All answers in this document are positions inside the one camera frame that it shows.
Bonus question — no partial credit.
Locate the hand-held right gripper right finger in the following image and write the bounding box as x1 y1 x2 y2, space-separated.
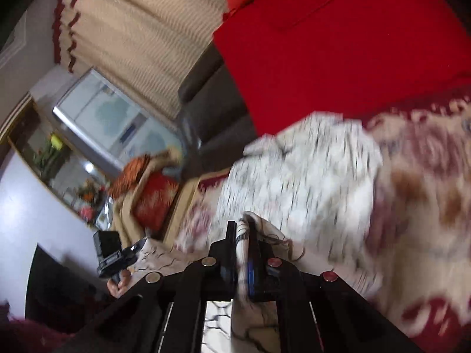
248 224 424 353

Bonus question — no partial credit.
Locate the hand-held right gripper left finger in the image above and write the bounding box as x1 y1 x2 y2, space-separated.
55 221 237 353

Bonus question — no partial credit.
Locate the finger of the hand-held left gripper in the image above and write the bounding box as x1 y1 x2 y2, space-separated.
123 238 149 263

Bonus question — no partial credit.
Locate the white crackle-print garment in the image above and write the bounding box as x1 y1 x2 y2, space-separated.
134 112 385 353

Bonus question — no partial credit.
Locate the person's left hand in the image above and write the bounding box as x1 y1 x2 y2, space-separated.
106 269 132 299

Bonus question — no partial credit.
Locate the red patterned cushion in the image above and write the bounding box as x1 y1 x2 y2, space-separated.
132 174 182 233

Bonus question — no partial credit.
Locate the orange flower bunch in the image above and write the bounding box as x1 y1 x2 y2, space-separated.
74 177 105 207

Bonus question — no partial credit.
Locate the dark cloth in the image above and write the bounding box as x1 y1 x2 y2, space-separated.
0 244 113 353

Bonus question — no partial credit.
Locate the orange patterned cloth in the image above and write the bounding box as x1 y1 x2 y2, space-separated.
108 154 153 200

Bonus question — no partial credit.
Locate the window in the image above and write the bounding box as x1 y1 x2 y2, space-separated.
52 68 185 170

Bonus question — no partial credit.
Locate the dark grey headboard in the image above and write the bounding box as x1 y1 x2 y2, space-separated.
178 43 259 182

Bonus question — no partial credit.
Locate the floral red beige blanket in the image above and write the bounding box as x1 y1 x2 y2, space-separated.
162 94 471 353

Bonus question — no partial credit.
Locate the beige striped curtain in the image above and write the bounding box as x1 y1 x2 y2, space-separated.
52 0 229 120

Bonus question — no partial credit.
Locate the red bed sheet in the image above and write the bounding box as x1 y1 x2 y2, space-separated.
213 0 471 137

